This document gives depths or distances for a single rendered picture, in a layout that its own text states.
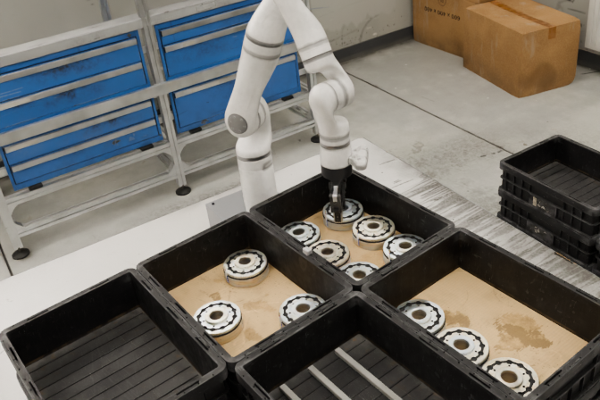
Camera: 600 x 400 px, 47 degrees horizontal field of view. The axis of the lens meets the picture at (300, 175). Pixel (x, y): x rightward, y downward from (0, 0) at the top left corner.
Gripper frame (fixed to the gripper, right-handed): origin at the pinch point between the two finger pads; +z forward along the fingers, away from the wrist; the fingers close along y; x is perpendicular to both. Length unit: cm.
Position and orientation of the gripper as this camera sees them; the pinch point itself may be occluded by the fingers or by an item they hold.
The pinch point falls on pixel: (339, 210)
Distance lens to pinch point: 169.6
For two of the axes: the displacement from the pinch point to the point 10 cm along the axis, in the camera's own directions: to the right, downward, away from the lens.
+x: 9.9, 0.1, -1.7
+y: -1.5, 5.3, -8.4
